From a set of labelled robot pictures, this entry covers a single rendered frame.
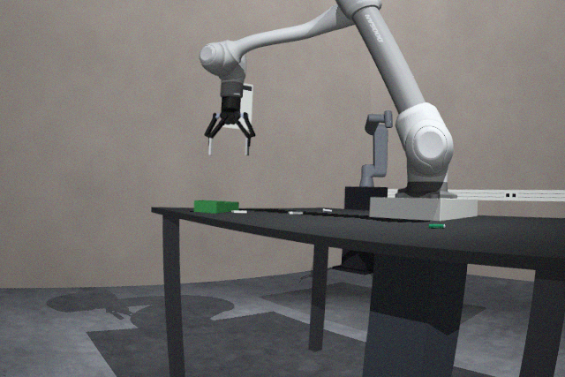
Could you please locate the green three-compartment bin rack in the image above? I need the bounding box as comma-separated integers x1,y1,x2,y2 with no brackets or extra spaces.
194,200,238,214

